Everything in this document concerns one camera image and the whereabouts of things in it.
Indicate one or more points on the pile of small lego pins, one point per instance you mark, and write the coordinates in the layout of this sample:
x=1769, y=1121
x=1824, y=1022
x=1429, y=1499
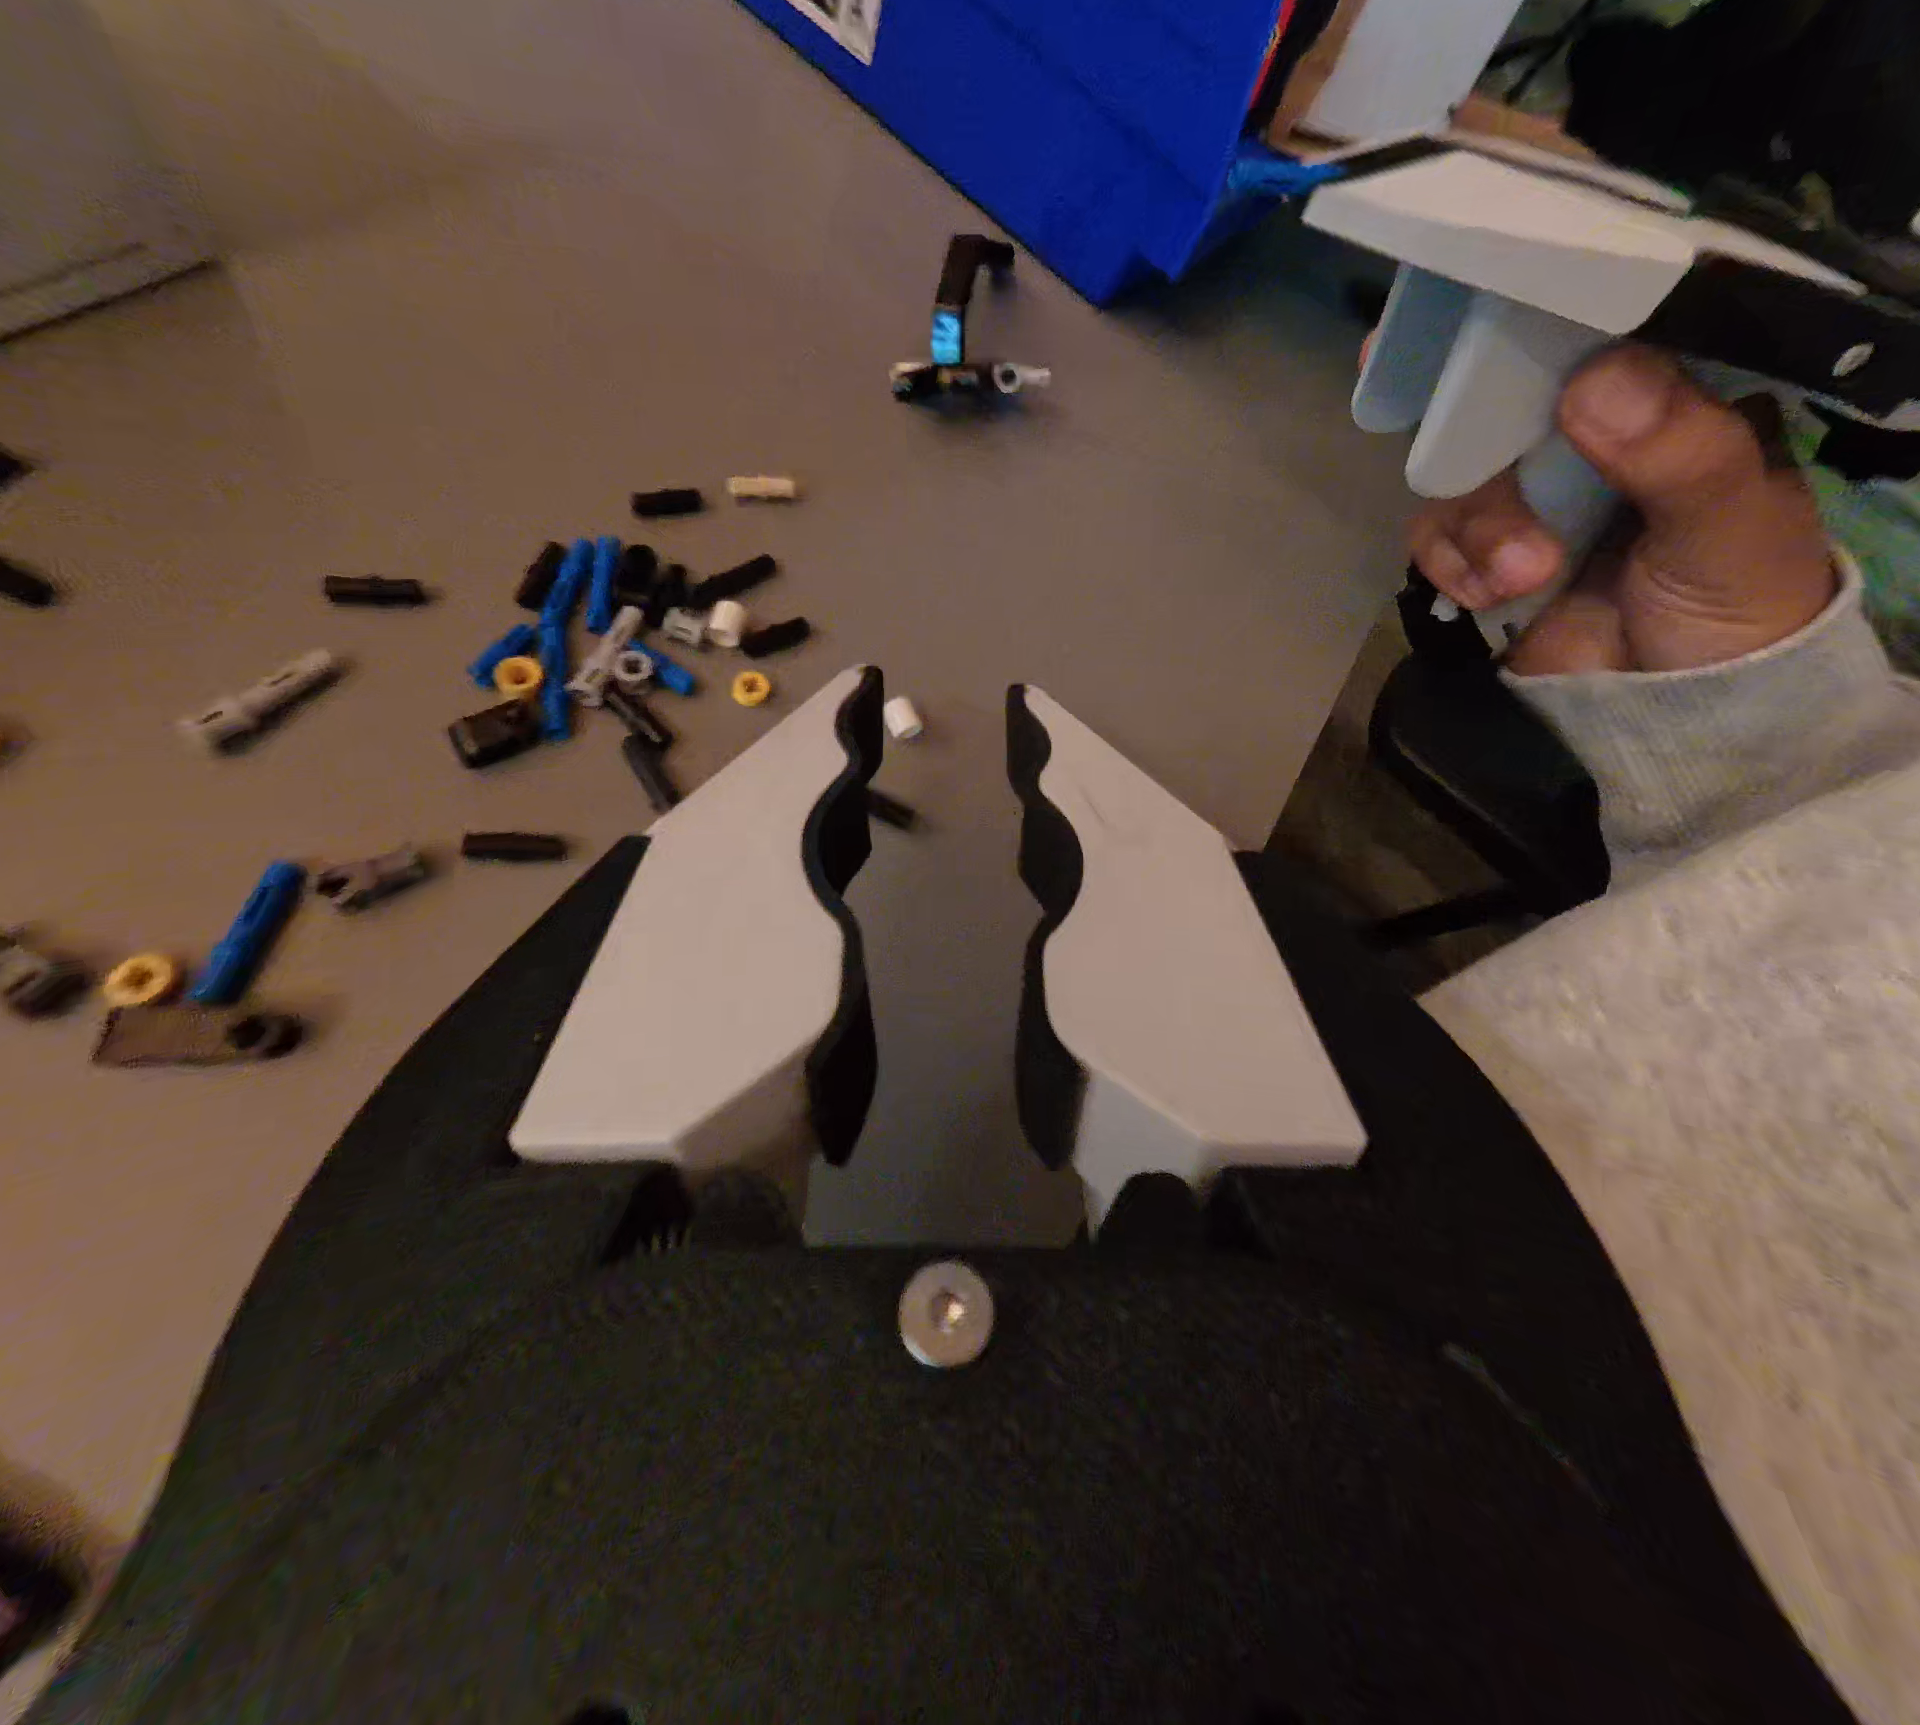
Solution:
x=579, y=584

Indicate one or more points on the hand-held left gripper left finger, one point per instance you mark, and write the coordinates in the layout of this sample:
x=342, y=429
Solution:
x=691, y=992

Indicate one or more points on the person's right forearm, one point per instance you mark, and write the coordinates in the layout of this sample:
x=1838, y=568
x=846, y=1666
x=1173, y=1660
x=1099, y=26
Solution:
x=1770, y=735

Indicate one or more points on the blue plastic bin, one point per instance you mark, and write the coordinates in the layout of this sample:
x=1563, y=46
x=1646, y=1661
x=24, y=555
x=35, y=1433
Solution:
x=1020, y=1

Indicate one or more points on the short blue lego pin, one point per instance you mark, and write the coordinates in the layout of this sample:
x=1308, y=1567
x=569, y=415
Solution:
x=1274, y=172

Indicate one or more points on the person's right hand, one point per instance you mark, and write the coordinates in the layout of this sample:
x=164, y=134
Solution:
x=1710, y=555

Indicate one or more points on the partly built black lego assembly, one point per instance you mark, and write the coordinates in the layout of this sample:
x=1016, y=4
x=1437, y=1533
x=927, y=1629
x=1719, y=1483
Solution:
x=960, y=382

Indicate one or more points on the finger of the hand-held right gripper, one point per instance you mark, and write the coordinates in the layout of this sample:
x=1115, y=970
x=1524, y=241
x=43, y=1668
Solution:
x=1500, y=241

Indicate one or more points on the black office chair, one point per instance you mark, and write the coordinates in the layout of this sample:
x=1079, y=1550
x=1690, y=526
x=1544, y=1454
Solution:
x=1500, y=781

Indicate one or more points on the tan lego pin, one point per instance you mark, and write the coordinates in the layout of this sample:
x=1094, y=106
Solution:
x=762, y=488

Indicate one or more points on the yellow lego bush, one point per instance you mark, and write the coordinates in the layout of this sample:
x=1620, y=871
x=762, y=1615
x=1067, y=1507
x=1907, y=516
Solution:
x=142, y=980

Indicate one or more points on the black lego pin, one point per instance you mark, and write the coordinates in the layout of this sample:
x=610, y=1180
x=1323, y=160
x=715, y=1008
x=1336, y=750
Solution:
x=668, y=503
x=514, y=847
x=374, y=588
x=892, y=811

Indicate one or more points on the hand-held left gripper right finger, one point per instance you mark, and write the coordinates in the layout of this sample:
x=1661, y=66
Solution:
x=1184, y=1005

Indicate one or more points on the white lego bush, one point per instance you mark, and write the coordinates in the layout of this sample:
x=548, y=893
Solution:
x=902, y=717

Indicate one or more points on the black flat lego piece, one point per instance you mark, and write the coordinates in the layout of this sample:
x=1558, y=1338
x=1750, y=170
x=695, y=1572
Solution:
x=181, y=1039

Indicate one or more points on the dark grey lego connector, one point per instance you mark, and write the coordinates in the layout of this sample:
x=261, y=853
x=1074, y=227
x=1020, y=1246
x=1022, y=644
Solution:
x=374, y=878
x=43, y=983

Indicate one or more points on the grey lego pin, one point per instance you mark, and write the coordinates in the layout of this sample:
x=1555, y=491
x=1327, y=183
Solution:
x=263, y=701

